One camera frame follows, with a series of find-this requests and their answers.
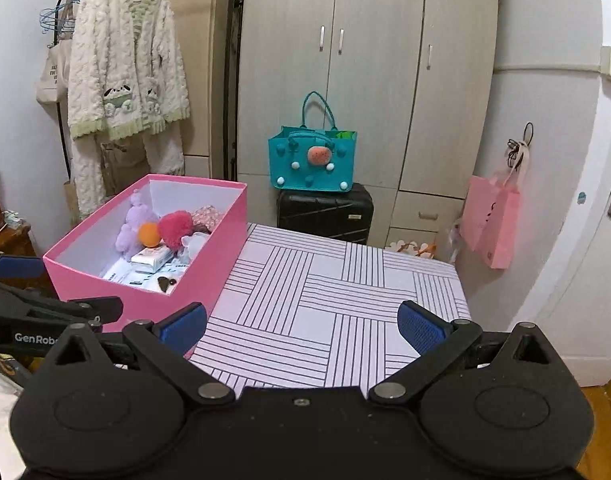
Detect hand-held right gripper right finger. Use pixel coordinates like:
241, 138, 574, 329
368, 301, 556, 406

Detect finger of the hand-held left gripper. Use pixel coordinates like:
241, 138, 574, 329
0, 279, 124, 333
0, 251, 45, 281

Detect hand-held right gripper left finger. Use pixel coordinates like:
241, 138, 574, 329
50, 302, 236, 407

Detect blue wet wipes pack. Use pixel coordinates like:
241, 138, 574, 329
102, 259, 187, 292

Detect pink cardboard box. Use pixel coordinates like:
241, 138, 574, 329
42, 173, 249, 347

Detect small white tissue pack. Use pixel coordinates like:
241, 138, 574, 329
130, 244, 175, 267

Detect white plastic bag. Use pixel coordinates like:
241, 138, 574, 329
180, 231, 212, 262

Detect pink plush ball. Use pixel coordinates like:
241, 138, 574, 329
158, 211, 195, 252

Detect white duck plush toy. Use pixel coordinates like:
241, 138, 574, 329
138, 222, 181, 294

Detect pink floral scrunchie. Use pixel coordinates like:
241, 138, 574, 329
190, 204, 225, 234

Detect purple plush toy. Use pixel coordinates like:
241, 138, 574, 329
114, 191, 160, 262

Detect wooden nightstand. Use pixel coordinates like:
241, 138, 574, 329
0, 222, 39, 263

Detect orange flower patterned bag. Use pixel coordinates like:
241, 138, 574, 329
384, 240, 439, 262

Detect brown paper bag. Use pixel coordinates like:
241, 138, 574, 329
62, 180, 82, 227

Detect striped table cover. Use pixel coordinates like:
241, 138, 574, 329
186, 223, 472, 391

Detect pink paper bag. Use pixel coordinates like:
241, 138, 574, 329
458, 160, 522, 271

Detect black clothes rack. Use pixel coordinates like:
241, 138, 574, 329
54, 0, 136, 183

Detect black suitcase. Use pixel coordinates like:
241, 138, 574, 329
276, 183, 375, 247

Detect white fleece pajama pants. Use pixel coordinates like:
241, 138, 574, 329
70, 124, 187, 223

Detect white door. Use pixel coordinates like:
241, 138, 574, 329
534, 0, 611, 388

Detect beige canvas tote bag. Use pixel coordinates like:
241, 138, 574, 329
35, 37, 77, 107

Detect teal felt tote bag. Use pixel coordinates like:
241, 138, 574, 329
267, 91, 358, 192

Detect white fleece pajama top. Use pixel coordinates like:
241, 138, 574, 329
67, 0, 192, 142

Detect light wood wardrobe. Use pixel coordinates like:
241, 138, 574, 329
234, 0, 500, 261

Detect beige wooden cabinet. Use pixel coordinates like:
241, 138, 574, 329
136, 0, 239, 182

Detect wall hook with hair ties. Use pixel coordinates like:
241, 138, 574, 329
505, 121, 536, 173

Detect blue wire hangers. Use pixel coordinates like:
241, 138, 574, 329
38, 0, 84, 37

